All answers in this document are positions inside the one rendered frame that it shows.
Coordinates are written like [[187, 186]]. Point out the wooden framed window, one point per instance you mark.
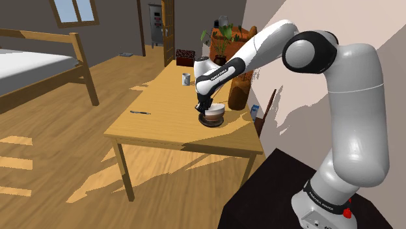
[[73, 11]]

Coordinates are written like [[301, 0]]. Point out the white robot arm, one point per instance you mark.
[[355, 120]]

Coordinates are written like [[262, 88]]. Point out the black pen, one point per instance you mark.
[[139, 112]]

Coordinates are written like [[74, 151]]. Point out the white and brown bowl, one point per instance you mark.
[[216, 111]]

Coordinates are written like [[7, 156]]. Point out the dark brown stick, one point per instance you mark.
[[265, 111]]

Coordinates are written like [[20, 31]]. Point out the dark robot stand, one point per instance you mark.
[[263, 196]]

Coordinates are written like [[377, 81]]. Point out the grey wall cabinet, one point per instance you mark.
[[155, 25]]

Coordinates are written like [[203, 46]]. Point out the dark red box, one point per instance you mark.
[[185, 57]]

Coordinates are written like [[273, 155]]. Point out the grey mug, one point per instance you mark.
[[186, 80]]

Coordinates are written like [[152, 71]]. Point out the blue box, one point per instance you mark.
[[254, 113]]

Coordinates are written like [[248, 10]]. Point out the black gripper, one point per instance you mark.
[[204, 104]]

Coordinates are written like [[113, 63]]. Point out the green potted plant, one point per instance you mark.
[[222, 38]]

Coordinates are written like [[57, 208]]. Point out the wooden door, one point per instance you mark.
[[168, 31]]

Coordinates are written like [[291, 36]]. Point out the grey jar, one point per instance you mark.
[[223, 21]]

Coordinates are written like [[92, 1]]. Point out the wooden table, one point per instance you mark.
[[165, 117]]

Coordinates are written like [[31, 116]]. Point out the wooden bed with white mattress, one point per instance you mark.
[[28, 68]]

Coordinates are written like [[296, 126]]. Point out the dark round plate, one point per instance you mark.
[[213, 124]]

